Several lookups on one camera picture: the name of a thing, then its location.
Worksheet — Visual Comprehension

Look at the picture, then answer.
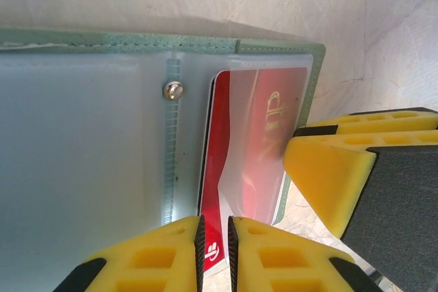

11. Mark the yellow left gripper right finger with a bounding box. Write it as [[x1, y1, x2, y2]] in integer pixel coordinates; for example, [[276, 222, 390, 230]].
[[227, 215, 384, 292]]

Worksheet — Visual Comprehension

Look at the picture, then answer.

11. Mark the red credit card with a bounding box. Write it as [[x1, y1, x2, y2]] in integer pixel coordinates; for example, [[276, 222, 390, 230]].
[[196, 68, 309, 274]]

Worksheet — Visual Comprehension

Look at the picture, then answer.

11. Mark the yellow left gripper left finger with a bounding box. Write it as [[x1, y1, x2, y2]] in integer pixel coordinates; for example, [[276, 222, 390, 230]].
[[53, 215, 206, 292]]

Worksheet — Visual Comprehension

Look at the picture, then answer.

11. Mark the mint green leather card holder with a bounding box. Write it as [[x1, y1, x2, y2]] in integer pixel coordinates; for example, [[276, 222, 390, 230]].
[[0, 27, 326, 292]]

